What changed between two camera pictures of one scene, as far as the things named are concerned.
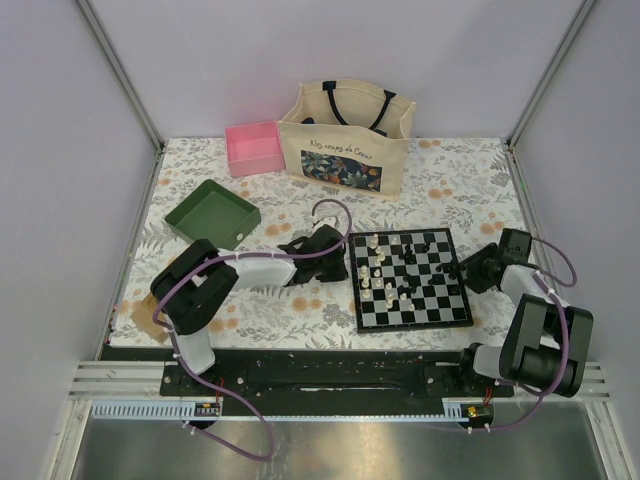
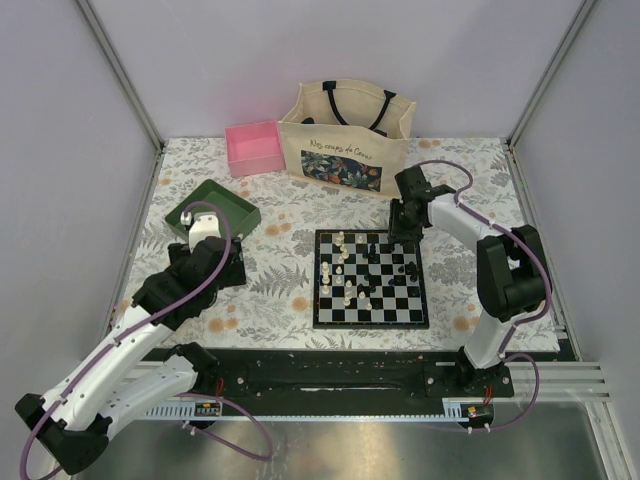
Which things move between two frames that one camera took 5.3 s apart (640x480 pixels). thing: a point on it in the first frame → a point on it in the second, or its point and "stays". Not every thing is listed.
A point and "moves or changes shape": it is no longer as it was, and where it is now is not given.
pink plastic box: (254, 148) stays
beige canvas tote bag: (348, 136) stays
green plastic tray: (215, 214) stays
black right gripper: (471, 262) → (412, 237)
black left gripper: (339, 273) → (236, 273)
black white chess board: (407, 280) moves or changes shape
